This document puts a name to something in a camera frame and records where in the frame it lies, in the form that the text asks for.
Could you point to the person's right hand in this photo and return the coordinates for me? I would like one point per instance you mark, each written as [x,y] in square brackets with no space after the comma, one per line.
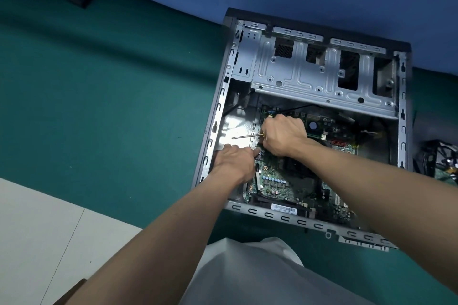
[284,135]

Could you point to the person's left hand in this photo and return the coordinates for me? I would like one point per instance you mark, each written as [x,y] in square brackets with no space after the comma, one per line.
[236,163]

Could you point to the desktop computer case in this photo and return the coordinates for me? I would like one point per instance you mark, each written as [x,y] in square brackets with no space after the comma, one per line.
[229,126]

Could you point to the green motherboard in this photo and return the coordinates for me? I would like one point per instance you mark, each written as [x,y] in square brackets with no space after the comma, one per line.
[275,183]

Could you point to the silver metal drive cage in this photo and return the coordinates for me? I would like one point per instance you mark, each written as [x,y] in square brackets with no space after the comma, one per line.
[307,79]

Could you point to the hard drive with cables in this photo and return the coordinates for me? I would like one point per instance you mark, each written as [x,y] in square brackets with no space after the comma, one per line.
[443,165]

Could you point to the person's right forearm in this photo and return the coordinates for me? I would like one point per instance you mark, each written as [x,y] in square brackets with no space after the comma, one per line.
[386,201]

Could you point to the person's left forearm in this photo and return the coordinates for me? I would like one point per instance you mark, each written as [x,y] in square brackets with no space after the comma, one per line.
[161,244]

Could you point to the person's white shirt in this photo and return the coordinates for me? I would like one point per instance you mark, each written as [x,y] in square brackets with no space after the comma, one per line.
[257,276]

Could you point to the green floor mat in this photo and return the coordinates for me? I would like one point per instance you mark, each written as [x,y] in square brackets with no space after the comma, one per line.
[89,101]

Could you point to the brown wooden stool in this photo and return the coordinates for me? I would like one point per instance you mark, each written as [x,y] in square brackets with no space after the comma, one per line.
[71,294]

